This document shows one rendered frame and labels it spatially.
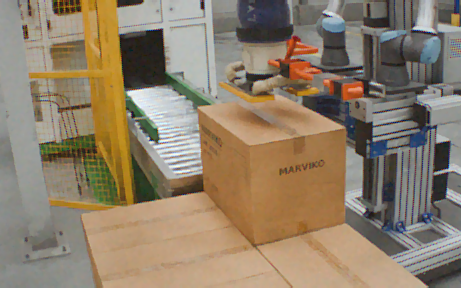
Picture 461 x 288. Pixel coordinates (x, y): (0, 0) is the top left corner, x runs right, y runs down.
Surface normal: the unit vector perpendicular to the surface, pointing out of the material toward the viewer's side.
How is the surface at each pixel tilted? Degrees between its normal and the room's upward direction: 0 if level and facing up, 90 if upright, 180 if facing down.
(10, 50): 90
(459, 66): 90
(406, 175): 90
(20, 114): 90
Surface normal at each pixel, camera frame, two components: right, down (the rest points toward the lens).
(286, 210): 0.36, 0.28
